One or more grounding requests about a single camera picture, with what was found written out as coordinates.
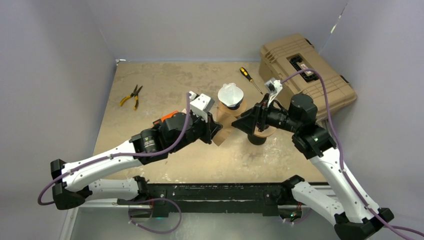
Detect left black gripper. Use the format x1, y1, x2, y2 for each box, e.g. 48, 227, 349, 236
170, 110, 223, 153

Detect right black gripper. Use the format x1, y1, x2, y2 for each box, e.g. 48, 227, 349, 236
232, 93, 301, 135

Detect brown paper coffee filter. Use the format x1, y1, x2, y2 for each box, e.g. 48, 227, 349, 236
212, 106, 236, 146

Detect wooden dripper ring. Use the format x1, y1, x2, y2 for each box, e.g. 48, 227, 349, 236
253, 127, 277, 138
219, 99, 248, 118

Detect red black coffee carafe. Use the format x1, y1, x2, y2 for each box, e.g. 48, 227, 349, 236
247, 134, 267, 146

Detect blue glass dripper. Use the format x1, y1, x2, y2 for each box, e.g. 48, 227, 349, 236
222, 99, 243, 110

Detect white paper coffee filter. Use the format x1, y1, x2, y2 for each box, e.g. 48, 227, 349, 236
217, 83, 244, 104

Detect orange coffee filter box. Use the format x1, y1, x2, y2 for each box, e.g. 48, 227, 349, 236
152, 108, 187, 130

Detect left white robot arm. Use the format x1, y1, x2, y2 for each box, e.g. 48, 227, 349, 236
50, 112, 223, 210

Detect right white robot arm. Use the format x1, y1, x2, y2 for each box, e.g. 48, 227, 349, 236
231, 94, 394, 240

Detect yellow black screwdriver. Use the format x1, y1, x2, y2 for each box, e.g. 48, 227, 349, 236
239, 67, 263, 95

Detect tan plastic tool case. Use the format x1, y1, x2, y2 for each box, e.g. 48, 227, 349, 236
258, 33, 357, 121

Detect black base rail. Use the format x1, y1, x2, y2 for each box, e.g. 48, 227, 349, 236
117, 182, 316, 219

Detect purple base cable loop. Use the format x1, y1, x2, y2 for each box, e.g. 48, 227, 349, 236
127, 197, 182, 234

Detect yellow handled pliers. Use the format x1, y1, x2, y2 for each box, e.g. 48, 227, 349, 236
119, 85, 143, 111

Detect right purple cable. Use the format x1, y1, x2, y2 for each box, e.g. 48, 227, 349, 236
280, 68, 424, 240

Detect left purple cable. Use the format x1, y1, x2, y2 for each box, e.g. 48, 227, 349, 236
37, 92, 193, 206

